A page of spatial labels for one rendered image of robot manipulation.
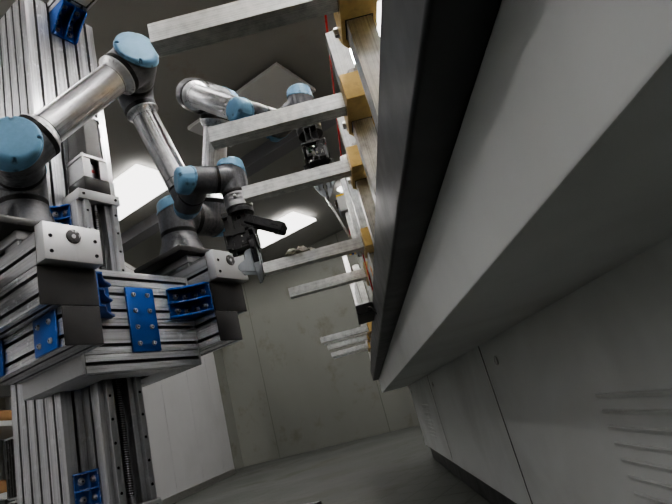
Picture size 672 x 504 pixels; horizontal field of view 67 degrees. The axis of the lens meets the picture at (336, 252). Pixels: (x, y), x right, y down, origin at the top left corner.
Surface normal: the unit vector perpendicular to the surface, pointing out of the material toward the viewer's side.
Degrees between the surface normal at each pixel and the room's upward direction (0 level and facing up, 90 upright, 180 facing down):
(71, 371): 90
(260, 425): 90
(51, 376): 90
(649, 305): 90
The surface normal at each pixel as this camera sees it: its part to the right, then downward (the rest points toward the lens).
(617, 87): -0.97, 0.25
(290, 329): -0.54, -0.12
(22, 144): 0.35, -0.29
